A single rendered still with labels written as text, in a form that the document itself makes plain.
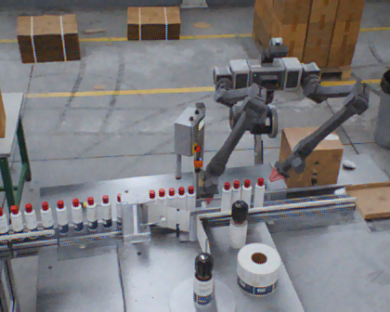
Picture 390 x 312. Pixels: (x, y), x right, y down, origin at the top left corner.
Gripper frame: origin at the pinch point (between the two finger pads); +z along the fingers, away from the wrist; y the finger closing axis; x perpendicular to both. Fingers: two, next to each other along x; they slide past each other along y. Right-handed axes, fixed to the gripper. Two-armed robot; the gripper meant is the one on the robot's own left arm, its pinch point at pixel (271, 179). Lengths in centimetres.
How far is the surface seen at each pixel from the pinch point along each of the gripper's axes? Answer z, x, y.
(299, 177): -4.3, 27.8, -17.6
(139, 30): 93, 41, -419
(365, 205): -20, 59, 2
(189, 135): 4, -58, 2
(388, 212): -27, 62, 13
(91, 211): 68, -70, 5
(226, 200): 22.9, -14.0, 3.8
